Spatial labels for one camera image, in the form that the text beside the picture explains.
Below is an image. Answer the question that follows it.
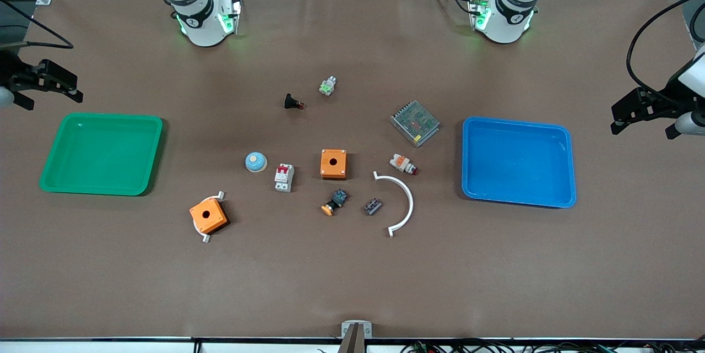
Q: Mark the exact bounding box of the white red circuit breaker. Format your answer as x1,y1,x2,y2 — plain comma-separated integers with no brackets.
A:
274,164,295,193

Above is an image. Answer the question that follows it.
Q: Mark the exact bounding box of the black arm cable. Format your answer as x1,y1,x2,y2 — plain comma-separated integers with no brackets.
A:
0,0,74,50
627,0,705,101

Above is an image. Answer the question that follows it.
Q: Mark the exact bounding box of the large white curved bracket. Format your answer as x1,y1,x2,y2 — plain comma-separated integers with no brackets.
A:
373,171,414,238

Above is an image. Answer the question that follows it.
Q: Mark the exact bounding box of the small white curved bracket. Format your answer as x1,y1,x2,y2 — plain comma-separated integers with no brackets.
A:
194,191,225,243

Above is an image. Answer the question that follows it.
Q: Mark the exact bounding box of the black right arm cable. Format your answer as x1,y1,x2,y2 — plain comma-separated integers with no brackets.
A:
0,0,74,50

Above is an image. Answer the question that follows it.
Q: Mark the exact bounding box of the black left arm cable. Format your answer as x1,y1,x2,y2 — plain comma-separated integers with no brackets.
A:
627,0,705,101

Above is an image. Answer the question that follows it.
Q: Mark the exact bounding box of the orange black push button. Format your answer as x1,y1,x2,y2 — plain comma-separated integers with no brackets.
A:
321,189,349,216

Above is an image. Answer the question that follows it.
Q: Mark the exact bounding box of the metal mesh power supply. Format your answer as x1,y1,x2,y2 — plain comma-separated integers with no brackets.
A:
390,100,441,148

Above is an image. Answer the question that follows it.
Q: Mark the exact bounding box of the blue plastic tray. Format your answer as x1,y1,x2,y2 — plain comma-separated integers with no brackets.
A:
461,116,577,209

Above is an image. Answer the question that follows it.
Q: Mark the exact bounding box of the white red switch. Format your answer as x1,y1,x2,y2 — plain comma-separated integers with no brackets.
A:
389,154,419,176

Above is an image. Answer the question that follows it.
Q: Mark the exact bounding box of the green plastic tray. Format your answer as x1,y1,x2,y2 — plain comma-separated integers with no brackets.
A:
39,113,164,197

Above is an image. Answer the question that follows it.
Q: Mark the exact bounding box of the orange push button box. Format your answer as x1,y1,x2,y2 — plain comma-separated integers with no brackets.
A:
189,198,229,235
320,149,348,180

